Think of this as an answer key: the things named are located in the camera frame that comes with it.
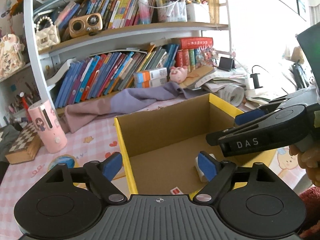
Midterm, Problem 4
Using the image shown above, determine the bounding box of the pink pig plush toy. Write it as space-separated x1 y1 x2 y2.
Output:
169 66 188 84

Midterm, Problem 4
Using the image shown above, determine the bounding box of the clear tape roll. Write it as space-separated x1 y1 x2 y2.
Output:
220 84 245 107

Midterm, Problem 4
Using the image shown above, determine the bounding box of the white bookshelf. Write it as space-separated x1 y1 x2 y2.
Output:
23 0 231 113

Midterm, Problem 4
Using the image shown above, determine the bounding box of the orange white carton box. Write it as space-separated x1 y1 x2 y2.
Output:
134 68 168 88

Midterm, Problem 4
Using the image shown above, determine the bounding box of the red dictionary book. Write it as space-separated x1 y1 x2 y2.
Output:
171 37 213 49

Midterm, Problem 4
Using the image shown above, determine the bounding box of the pink cartoon table mat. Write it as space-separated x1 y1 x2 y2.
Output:
1 118 306 239

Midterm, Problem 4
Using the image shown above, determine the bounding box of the person's right hand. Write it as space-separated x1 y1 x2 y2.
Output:
289 141 320 187

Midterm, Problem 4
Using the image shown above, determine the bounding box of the black charger plug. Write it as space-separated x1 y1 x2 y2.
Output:
250 65 262 89

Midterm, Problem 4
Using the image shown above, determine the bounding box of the black phone stand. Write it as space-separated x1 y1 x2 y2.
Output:
218 57 235 72

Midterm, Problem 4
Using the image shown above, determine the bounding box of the pink humidifier with stickers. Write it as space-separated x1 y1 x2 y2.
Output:
28 100 67 153

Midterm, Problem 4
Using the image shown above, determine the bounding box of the pink purple cloth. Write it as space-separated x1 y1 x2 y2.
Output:
59 82 208 133

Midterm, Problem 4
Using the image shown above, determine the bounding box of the yellow cardboard box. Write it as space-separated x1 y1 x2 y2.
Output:
114 93 278 201

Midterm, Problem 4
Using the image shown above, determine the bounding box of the wooden retro radio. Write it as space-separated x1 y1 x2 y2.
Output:
68 13 103 38

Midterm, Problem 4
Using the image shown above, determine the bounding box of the cream quilted handbag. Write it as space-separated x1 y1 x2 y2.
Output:
35 16 61 51

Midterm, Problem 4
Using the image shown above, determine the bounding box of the wooden chess board box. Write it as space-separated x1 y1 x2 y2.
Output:
5 122 42 165

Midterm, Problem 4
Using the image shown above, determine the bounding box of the pink figure plaque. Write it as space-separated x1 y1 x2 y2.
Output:
0 34 25 78

